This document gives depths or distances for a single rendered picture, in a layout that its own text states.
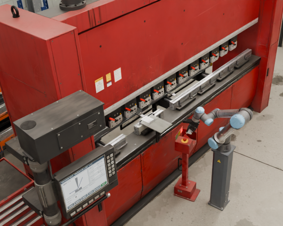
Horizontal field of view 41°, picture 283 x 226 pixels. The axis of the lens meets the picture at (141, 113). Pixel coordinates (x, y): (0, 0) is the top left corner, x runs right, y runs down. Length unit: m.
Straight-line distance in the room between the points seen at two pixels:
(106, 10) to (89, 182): 1.29
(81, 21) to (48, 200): 1.27
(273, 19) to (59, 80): 3.26
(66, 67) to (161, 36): 1.26
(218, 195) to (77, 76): 2.18
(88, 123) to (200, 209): 2.25
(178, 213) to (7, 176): 1.83
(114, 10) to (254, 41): 2.74
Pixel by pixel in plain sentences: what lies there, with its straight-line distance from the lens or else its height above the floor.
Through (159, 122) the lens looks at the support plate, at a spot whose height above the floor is 1.00.
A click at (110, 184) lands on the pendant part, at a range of 2.74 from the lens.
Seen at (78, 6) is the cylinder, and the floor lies 2.32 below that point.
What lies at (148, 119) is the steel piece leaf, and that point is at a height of 1.00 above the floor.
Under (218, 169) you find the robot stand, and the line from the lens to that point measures 3.94.
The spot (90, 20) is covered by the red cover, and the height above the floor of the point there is 2.22.
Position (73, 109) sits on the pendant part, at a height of 1.95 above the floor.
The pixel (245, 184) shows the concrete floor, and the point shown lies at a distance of 4.62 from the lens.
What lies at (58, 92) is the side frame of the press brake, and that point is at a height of 1.92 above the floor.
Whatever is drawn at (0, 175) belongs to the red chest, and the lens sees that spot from 3.54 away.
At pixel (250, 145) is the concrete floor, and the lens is 5.19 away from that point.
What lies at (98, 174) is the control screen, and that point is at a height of 1.45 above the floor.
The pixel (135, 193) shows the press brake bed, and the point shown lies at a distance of 4.05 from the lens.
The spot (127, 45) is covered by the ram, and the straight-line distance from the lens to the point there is 3.27.
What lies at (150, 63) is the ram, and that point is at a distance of 3.57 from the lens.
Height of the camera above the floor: 3.21
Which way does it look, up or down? 34 degrees down
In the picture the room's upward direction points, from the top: 4 degrees counter-clockwise
